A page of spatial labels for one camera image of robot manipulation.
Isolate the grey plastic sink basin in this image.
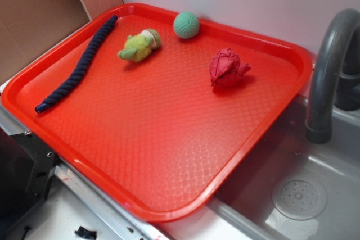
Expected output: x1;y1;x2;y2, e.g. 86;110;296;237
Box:
165;62;360;240

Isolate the teal knitted ball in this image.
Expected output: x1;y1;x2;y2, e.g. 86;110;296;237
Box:
173;12;200;39

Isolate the brown cardboard panel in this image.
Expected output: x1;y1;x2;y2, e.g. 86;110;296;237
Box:
1;0;89;83

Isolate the dark blue braided rope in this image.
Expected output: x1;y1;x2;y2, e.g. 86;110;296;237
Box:
35;15;119;114

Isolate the grey toy faucet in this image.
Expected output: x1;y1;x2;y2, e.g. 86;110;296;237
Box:
305;8;359;144

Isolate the green plush toy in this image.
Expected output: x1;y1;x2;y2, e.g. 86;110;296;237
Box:
117;29;162;62

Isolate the red plastic tray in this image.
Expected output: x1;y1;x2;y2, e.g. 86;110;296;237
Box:
1;3;312;223

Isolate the grey sink drain strainer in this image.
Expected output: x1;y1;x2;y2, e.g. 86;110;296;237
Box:
272;174;327;221

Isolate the black metal bracket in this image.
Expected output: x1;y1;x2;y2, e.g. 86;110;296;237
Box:
1;129;56;234

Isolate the red crumpled cloth ball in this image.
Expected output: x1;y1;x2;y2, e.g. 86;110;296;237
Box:
209;47;252;87

